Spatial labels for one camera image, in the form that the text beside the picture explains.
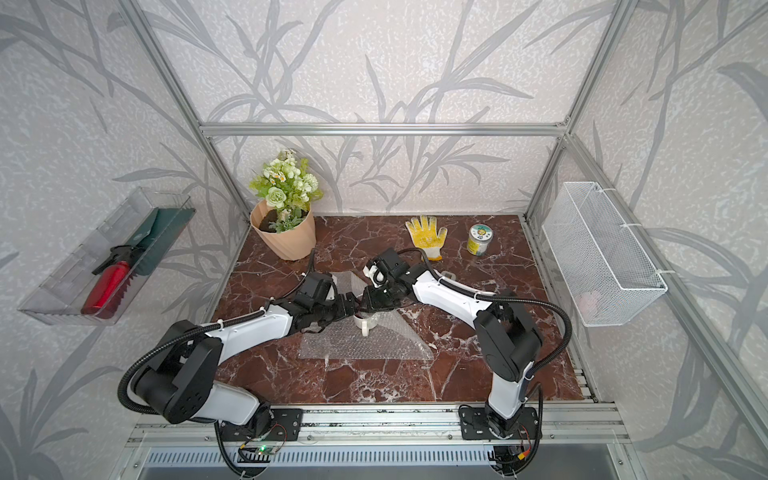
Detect clear plastic wall bin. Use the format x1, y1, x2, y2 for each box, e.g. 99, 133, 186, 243
19, 187, 196, 326

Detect clear bubble wrap sheet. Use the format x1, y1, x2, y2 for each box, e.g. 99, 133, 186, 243
298, 271, 434, 362

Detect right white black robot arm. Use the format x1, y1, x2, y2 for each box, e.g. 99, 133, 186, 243
361, 247, 573, 439

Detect dark green trowel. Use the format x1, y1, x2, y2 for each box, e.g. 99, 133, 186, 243
126, 208, 180, 276

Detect beige ribbed flower pot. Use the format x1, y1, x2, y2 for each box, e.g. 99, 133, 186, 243
250, 200, 317, 261

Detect yellow white work glove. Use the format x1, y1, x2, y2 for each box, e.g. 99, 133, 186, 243
405, 215, 447, 261

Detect white mug red inside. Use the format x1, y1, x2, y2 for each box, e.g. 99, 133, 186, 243
353, 312, 379, 337

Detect white wire mesh basket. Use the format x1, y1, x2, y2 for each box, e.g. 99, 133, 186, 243
543, 182, 668, 327

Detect aluminium cage frame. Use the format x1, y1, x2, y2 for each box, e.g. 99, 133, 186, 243
116, 0, 768, 445

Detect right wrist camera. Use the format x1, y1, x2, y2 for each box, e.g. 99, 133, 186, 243
363, 264, 387, 288

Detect sunflower label tin can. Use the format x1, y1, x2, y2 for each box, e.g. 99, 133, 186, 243
467, 224, 494, 256

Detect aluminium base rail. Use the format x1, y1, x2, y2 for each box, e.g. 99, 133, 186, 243
126, 401, 631, 447

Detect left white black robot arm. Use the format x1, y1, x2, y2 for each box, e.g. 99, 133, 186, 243
117, 269, 359, 432

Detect green white artificial flowers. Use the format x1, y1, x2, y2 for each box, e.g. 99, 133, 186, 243
249, 149, 323, 233

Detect red spray bottle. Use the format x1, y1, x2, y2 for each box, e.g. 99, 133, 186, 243
80, 245, 145, 319

